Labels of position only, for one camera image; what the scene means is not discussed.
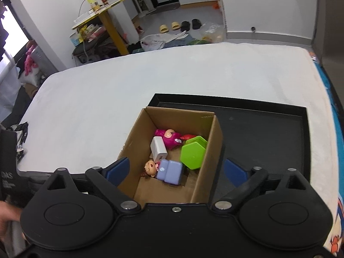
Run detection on green hexagonal box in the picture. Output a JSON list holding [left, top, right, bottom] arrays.
[[181, 136, 209, 170]]

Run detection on brown-haired doll figurine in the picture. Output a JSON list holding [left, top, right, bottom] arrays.
[[140, 160, 162, 178]]

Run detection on yellow round table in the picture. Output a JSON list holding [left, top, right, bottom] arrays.
[[71, 0, 132, 55]]

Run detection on magenta figurine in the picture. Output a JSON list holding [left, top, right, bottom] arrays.
[[154, 128, 184, 149]]

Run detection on person's left hand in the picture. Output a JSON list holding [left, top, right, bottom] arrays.
[[0, 203, 23, 237]]

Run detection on blue printed bedsheet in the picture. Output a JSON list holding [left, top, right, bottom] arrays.
[[308, 50, 344, 257]]

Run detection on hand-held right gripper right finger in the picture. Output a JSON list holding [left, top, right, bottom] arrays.
[[212, 158, 315, 213]]

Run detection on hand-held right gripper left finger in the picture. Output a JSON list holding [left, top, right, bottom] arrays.
[[38, 157, 141, 213]]

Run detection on black tray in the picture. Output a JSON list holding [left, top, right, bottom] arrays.
[[147, 94, 308, 202]]

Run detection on brown cardboard box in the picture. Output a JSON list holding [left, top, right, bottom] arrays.
[[116, 106, 224, 204]]

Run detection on white charger cube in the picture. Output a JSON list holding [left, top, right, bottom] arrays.
[[150, 137, 168, 160]]

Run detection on lilac toy box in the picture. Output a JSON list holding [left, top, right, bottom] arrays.
[[156, 160, 184, 186]]

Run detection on clear plastic bag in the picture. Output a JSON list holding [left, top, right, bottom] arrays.
[[200, 23, 225, 43]]

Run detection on white plastic bag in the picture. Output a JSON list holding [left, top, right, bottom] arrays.
[[140, 31, 189, 51]]

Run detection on black and white patterned cloth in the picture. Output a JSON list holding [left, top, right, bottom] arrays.
[[5, 122, 29, 162]]

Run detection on pink plush toy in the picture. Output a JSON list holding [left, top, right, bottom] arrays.
[[24, 41, 38, 76]]

